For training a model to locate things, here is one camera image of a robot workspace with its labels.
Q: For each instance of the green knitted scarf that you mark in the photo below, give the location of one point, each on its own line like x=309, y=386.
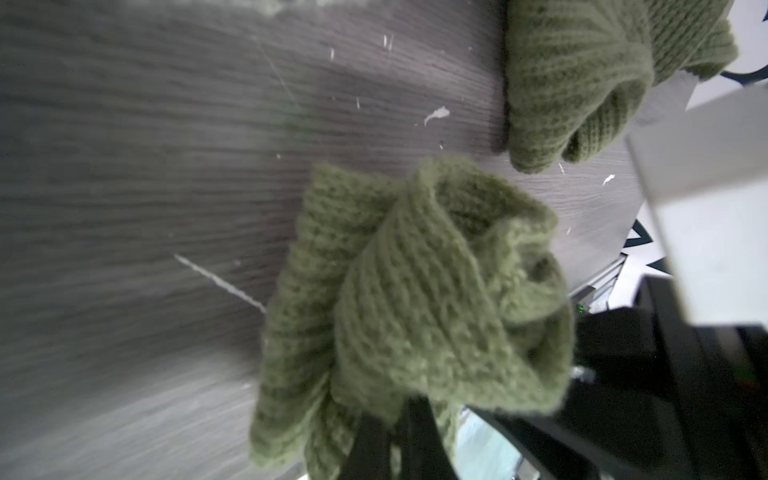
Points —
x=578, y=71
x=441, y=286

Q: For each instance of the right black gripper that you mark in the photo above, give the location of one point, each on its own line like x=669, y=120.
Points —
x=652, y=397

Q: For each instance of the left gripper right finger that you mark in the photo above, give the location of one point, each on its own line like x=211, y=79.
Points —
x=423, y=456

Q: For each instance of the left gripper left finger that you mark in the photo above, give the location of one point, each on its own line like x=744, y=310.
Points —
x=370, y=456

